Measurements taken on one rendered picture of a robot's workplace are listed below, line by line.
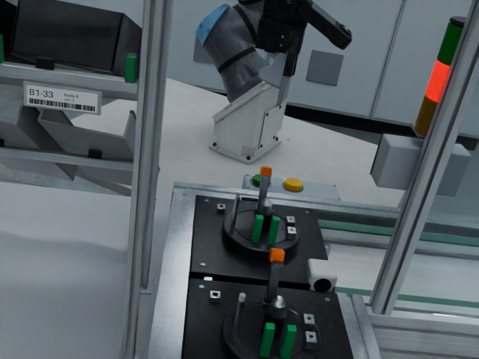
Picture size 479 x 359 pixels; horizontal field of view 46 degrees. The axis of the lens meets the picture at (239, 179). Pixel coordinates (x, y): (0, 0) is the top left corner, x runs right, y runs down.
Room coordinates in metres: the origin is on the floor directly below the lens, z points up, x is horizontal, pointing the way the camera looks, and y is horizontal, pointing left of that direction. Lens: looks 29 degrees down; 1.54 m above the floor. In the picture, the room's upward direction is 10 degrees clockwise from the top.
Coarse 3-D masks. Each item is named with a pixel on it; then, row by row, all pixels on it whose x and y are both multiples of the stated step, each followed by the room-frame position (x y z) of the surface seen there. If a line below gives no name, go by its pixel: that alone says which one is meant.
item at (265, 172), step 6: (264, 168) 0.91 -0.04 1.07; (270, 168) 0.91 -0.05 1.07; (264, 174) 0.91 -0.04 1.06; (270, 174) 0.91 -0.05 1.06; (264, 180) 0.91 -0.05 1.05; (264, 186) 0.90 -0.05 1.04; (264, 192) 0.90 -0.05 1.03; (258, 198) 0.90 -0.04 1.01; (264, 198) 0.90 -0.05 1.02; (258, 204) 0.89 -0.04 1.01
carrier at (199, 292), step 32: (192, 288) 0.67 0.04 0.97; (224, 288) 0.68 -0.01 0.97; (256, 288) 0.70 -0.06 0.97; (288, 288) 0.71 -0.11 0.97; (192, 320) 0.60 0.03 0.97; (224, 320) 0.59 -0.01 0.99; (256, 320) 0.61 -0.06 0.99; (288, 320) 0.62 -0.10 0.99; (320, 320) 0.65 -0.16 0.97; (192, 352) 0.55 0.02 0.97; (224, 352) 0.55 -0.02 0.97; (256, 352) 0.55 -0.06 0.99; (288, 352) 0.54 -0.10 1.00; (320, 352) 0.59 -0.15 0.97
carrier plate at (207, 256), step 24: (216, 216) 0.89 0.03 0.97; (312, 216) 0.94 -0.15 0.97; (192, 240) 0.80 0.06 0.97; (216, 240) 0.81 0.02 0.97; (312, 240) 0.86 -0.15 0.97; (192, 264) 0.73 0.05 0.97; (216, 264) 0.74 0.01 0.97; (240, 264) 0.75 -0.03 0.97; (264, 264) 0.76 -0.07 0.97; (288, 264) 0.77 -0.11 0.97
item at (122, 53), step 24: (24, 0) 0.67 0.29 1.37; (48, 0) 0.67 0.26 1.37; (24, 24) 0.66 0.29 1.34; (48, 24) 0.66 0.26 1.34; (72, 24) 0.66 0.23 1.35; (96, 24) 0.66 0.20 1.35; (120, 24) 0.66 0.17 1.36; (24, 48) 0.65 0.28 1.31; (48, 48) 0.65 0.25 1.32; (72, 48) 0.65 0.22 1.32; (96, 48) 0.65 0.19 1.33; (120, 48) 0.66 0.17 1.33; (96, 72) 0.65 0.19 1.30; (120, 72) 0.67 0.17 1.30
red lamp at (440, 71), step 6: (438, 66) 0.74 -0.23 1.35; (444, 66) 0.73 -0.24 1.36; (432, 72) 0.75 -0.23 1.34; (438, 72) 0.73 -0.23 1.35; (444, 72) 0.73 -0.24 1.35; (432, 78) 0.74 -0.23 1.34; (438, 78) 0.73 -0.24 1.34; (444, 78) 0.73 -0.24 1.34; (432, 84) 0.74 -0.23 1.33; (438, 84) 0.73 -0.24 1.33; (426, 90) 0.75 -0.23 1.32; (432, 90) 0.73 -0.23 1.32; (438, 90) 0.73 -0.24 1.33; (432, 96) 0.73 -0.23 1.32; (438, 96) 0.73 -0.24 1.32
